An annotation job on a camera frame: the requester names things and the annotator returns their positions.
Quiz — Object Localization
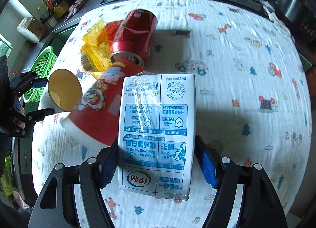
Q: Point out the black countertop appliance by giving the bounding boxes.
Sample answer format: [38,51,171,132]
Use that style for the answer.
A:
[267,0,316,36]

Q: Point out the red instant noodle cup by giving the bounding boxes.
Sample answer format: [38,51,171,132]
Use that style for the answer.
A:
[60,58,142,152]

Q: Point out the white paper cup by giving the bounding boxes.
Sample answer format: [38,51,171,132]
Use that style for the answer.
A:
[40,69,83,113]

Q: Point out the green plastic mesh basket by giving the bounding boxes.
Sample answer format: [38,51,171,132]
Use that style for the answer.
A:
[24,46,57,103]

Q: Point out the yellow plastic wrapper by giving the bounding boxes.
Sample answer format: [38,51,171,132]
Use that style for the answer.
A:
[80,19,111,72]

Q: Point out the white printed table cloth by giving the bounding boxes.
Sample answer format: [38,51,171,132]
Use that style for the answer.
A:
[32,0,312,227]

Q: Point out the pink rag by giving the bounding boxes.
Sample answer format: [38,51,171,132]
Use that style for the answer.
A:
[65,0,85,21]

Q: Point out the yellow oil bottle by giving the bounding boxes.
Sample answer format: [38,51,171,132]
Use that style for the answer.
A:
[53,0,70,18]

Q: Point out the red cola can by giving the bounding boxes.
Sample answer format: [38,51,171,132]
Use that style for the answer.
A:
[110,9,157,68]

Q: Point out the white blue milk carton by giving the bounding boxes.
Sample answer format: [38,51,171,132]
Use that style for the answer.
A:
[118,74,196,201]

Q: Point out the orange snack packet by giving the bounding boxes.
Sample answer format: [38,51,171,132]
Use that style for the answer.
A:
[105,20,123,46]

